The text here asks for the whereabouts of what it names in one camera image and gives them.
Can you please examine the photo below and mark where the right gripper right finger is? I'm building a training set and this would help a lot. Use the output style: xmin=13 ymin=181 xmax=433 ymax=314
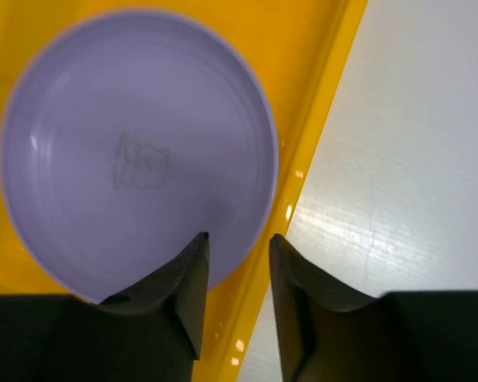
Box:
xmin=269 ymin=235 xmax=478 ymax=381

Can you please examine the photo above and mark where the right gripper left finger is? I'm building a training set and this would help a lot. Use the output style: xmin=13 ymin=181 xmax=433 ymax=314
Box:
xmin=0 ymin=232 xmax=210 ymax=381

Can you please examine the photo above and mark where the lilac plate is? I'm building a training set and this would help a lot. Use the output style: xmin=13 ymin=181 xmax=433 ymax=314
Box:
xmin=0 ymin=10 xmax=279 ymax=302

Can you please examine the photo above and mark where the yellow plastic bin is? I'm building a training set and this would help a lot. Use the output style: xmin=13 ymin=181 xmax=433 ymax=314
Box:
xmin=0 ymin=1 xmax=366 ymax=381

